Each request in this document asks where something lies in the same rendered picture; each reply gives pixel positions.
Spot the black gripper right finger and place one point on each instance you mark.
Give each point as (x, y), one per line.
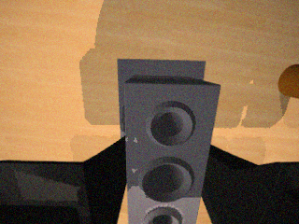
(237, 191)

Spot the brown cylinder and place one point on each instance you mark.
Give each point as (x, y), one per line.
(288, 83)

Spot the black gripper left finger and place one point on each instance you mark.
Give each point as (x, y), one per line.
(95, 187)

